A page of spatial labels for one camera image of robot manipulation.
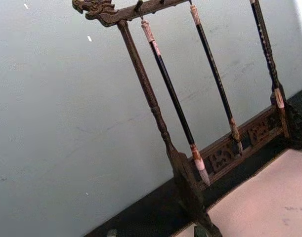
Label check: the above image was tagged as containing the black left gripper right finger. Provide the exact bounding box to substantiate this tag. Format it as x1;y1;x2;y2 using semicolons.
193;226;207;237

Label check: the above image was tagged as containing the plain pale wall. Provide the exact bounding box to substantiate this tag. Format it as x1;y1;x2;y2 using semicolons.
0;0;302;237

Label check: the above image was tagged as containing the black table cloth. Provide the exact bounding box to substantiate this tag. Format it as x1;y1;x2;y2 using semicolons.
83;86;302;237

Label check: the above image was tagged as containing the carved dark wooden brush rack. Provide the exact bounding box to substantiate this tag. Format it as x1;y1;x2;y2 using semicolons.
72;0;302;237

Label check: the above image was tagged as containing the black calligraphy brush, brown tip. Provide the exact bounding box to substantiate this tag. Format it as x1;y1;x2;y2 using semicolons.
188;4;244;158

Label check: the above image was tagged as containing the black calligraphy brush, grey tip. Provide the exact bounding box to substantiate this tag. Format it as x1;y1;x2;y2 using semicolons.
140;19;211;188

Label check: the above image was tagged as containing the black calligraphy brush, pale ferrule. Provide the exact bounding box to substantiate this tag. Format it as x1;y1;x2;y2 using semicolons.
249;0;286;110

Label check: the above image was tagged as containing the pale pink felt mat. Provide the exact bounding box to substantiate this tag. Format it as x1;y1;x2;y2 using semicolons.
170;147;302;237

